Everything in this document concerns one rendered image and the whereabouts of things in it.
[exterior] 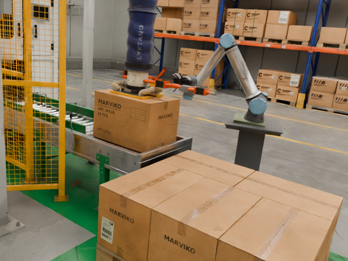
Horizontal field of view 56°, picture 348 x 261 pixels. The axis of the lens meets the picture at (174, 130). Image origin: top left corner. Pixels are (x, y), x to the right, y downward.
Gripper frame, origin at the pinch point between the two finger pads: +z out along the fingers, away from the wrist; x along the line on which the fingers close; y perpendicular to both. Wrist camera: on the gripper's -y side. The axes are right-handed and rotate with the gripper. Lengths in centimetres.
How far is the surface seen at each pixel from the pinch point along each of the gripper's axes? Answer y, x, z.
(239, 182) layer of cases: -76, -55, 28
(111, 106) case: 37, -22, 33
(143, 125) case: 2.3, -30.6, 34.6
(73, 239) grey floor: 16, -108, 89
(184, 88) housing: -20.0, -0.2, 16.8
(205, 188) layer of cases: -64, -54, 54
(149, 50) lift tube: 16.6, 24.1, 14.3
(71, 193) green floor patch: 72, -107, 44
